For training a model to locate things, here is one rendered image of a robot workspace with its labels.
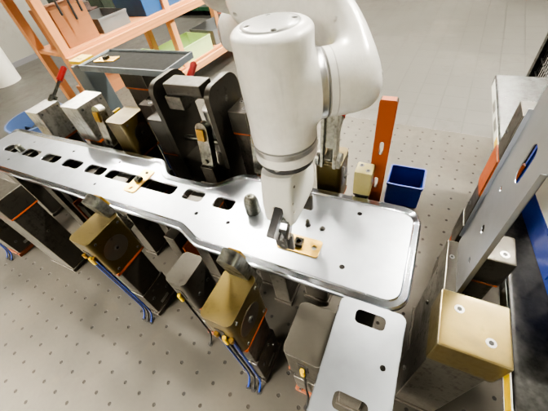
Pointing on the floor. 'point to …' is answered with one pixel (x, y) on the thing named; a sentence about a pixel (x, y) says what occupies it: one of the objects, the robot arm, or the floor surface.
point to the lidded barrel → (7, 72)
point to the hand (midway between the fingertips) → (295, 223)
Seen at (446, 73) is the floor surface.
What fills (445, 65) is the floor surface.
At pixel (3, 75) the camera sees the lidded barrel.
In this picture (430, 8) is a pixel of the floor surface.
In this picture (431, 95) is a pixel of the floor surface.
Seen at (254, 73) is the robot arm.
